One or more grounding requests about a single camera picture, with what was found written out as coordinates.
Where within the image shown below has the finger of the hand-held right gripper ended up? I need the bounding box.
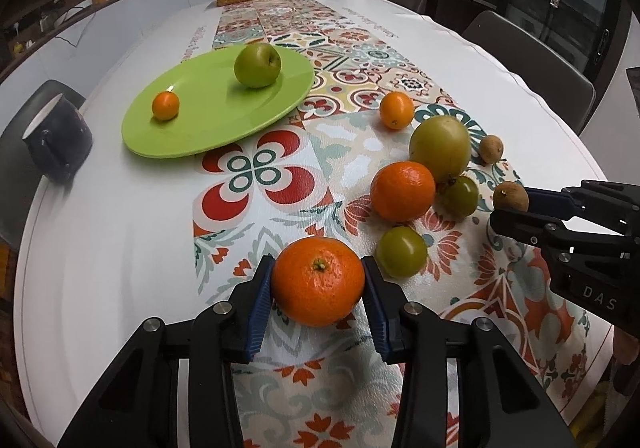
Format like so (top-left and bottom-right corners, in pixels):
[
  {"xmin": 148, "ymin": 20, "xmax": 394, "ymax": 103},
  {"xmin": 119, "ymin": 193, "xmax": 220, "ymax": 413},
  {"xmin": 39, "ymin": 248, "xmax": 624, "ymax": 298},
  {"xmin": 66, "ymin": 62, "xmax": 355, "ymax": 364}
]
[
  {"xmin": 489, "ymin": 208, "xmax": 631, "ymax": 261},
  {"xmin": 522, "ymin": 179, "xmax": 640, "ymax": 236}
]

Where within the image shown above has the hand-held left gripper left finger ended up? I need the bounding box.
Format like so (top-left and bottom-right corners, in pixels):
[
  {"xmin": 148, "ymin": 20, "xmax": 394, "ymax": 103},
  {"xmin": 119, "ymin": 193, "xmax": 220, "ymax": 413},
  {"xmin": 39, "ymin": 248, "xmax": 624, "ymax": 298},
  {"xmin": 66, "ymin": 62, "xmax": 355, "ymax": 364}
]
[{"xmin": 57, "ymin": 254, "xmax": 277, "ymax": 448}]

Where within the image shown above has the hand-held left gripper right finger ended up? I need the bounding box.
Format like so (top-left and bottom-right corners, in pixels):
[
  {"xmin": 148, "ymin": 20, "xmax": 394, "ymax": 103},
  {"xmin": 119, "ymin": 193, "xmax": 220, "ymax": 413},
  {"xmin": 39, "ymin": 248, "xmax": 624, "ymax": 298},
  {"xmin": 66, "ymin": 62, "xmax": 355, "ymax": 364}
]
[{"xmin": 361, "ymin": 255, "xmax": 578, "ymax": 448}]

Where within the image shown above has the small green plum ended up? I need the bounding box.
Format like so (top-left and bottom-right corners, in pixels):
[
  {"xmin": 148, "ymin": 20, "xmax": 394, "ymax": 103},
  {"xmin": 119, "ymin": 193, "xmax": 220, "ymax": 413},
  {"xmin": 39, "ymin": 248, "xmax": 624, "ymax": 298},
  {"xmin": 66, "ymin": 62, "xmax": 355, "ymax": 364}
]
[
  {"xmin": 376, "ymin": 226, "xmax": 429, "ymax": 278},
  {"xmin": 439, "ymin": 175, "xmax": 480, "ymax": 219}
]

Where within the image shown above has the large orange mandarin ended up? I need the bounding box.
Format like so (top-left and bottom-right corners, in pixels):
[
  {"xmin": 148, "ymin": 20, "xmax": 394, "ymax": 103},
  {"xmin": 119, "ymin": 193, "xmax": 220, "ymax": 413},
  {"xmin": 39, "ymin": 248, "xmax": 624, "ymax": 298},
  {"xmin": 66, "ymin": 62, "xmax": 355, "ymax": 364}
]
[
  {"xmin": 370, "ymin": 161, "xmax": 437, "ymax": 223},
  {"xmin": 270, "ymin": 236, "xmax": 366, "ymax": 327}
]

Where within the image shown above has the large yellow-green apple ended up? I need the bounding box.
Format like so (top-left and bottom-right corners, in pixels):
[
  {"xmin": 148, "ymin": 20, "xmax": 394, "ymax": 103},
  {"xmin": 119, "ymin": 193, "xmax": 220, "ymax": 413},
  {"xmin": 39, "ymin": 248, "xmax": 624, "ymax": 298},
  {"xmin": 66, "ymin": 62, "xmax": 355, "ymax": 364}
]
[{"xmin": 409, "ymin": 115, "xmax": 472, "ymax": 184}]

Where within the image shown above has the small orange mandarin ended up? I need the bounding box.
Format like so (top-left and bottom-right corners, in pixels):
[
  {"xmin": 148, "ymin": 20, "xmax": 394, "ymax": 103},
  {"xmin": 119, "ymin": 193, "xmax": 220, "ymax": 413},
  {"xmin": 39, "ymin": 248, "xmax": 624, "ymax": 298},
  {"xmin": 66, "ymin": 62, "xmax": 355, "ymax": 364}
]
[
  {"xmin": 151, "ymin": 91, "xmax": 181, "ymax": 122},
  {"xmin": 379, "ymin": 92, "xmax": 416, "ymax": 131}
]

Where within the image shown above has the green plate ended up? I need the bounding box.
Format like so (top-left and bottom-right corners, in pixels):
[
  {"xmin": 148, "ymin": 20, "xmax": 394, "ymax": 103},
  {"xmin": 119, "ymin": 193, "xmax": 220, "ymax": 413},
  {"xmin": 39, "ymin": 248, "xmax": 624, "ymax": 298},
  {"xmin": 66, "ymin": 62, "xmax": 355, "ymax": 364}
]
[{"xmin": 121, "ymin": 45, "xmax": 315, "ymax": 159}]

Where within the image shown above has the person's right forearm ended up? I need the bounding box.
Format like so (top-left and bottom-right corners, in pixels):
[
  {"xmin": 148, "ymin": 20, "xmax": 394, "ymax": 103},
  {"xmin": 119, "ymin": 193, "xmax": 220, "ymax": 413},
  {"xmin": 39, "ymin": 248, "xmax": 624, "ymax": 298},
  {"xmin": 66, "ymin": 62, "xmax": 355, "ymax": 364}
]
[{"xmin": 607, "ymin": 325, "xmax": 640, "ymax": 396}]

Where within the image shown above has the patterned white tablecloth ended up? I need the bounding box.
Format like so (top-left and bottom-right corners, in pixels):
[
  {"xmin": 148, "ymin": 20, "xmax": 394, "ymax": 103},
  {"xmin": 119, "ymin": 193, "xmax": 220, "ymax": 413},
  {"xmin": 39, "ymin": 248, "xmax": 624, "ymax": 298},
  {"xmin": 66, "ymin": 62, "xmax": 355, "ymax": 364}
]
[{"xmin": 15, "ymin": 0, "xmax": 621, "ymax": 448}]

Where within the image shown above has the green apple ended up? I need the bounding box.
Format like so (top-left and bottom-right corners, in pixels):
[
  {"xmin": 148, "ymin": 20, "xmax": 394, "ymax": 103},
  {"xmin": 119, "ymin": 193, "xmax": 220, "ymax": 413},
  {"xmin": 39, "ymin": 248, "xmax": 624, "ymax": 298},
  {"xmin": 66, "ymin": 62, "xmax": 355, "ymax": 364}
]
[{"xmin": 234, "ymin": 43, "xmax": 282, "ymax": 89}]

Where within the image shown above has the dark blue mug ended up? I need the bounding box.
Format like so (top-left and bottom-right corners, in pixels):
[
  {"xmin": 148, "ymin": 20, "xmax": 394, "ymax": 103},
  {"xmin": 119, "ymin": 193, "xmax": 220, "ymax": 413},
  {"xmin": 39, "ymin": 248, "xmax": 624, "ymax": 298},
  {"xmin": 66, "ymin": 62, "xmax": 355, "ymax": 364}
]
[{"xmin": 21, "ymin": 94, "xmax": 94, "ymax": 185}]

